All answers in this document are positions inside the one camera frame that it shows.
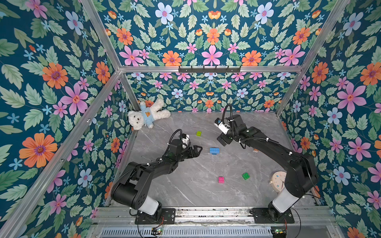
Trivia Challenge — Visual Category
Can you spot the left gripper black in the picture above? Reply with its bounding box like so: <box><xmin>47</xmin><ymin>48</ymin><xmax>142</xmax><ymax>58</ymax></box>
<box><xmin>175</xmin><ymin>145</ymin><xmax>202</xmax><ymax>163</ymax></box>

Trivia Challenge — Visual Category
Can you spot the light blue long lego brick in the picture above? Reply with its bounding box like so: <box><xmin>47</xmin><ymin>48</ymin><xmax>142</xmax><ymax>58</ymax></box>
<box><xmin>209</xmin><ymin>147</ymin><xmax>220</xmax><ymax>155</ymax></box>

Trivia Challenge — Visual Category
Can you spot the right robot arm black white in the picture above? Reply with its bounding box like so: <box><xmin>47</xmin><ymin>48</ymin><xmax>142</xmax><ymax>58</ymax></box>
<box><xmin>214</xmin><ymin>104</ymin><xmax>319</xmax><ymax>222</ymax></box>

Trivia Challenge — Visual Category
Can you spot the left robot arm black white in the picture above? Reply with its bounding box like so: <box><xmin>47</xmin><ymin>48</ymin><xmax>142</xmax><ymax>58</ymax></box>
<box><xmin>111</xmin><ymin>129</ymin><xmax>203</xmax><ymax>216</ymax></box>

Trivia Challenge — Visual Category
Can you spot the white teddy bear blue shirt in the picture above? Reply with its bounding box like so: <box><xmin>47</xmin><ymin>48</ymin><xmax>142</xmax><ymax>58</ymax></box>
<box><xmin>128</xmin><ymin>98</ymin><xmax>171</xmax><ymax>131</ymax></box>

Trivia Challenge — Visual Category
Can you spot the beige round clock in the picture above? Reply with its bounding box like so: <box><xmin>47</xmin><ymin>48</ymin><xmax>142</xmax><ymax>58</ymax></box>
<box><xmin>270</xmin><ymin>171</ymin><xmax>287</xmax><ymax>193</ymax></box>

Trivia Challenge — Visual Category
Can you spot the white ventilation grille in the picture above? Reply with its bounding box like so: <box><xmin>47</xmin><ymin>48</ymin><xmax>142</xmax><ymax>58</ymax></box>
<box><xmin>100</xmin><ymin>227</ymin><xmax>273</xmax><ymax>238</ymax></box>

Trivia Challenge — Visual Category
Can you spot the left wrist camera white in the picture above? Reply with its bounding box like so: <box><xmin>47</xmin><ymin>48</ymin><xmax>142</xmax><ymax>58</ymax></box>
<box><xmin>181</xmin><ymin>133</ymin><xmax>190</xmax><ymax>148</ymax></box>

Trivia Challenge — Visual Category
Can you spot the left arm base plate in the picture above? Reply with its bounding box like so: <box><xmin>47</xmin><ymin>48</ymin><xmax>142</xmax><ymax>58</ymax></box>
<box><xmin>135</xmin><ymin>208</ymin><xmax>176</xmax><ymax>225</ymax></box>

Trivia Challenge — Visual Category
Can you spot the black hook rail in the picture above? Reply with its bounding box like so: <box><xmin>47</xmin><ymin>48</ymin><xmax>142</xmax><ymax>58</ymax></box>
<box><xmin>178</xmin><ymin>66</ymin><xmax>241</xmax><ymax>74</ymax></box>

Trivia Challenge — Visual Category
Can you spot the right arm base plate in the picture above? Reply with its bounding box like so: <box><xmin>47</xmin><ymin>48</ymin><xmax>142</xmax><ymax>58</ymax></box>
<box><xmin>250</xmin><ymin>208</ymin><xmax>295</xmax><ymax>224</ymax></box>

